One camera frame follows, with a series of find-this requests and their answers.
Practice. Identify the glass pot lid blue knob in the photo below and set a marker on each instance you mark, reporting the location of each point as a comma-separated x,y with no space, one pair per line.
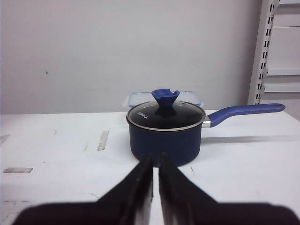
166,113

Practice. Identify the clear plastic food container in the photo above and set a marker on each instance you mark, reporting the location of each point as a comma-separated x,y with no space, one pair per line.
136,98

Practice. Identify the white metal shelving rack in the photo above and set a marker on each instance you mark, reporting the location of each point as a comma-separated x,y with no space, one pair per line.
276,67

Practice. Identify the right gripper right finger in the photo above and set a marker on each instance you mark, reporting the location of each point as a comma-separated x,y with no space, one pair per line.
184,203

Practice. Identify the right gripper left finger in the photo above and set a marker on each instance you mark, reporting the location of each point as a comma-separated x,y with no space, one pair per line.
128,203

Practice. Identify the dark blue saucepan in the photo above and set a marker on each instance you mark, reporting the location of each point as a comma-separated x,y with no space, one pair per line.
183,146

